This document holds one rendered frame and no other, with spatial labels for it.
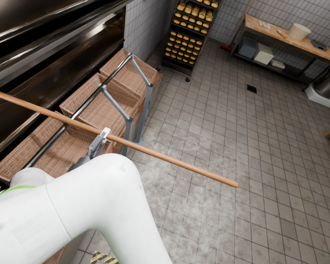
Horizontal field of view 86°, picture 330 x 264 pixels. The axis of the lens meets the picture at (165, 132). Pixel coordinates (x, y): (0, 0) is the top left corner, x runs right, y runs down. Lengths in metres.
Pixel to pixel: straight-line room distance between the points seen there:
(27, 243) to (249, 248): 2.27
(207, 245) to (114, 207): 1.89
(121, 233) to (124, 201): 0.06
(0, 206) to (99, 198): 0.14
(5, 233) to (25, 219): 0.02
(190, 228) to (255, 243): 0.76
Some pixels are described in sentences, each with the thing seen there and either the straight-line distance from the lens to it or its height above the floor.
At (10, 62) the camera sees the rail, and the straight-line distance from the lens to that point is 1.03.
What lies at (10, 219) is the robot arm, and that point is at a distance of 0.35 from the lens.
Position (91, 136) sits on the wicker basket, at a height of 0.70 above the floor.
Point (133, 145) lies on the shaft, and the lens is 0.92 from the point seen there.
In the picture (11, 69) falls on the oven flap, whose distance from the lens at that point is 1.04.
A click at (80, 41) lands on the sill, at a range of 1.71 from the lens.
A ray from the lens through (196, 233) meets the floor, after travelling 2.17.
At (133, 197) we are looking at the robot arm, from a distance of 0.36.
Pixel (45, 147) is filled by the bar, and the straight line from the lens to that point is 0.99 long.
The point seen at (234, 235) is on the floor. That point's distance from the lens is 2.38.
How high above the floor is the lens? 1.98
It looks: 50 degrees down
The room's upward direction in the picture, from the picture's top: 22 degrees clockwise
